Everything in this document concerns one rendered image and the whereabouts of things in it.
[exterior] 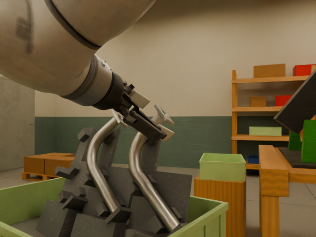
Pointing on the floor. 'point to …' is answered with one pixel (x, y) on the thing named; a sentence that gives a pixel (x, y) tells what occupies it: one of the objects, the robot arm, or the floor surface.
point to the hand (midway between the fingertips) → (153, 117)
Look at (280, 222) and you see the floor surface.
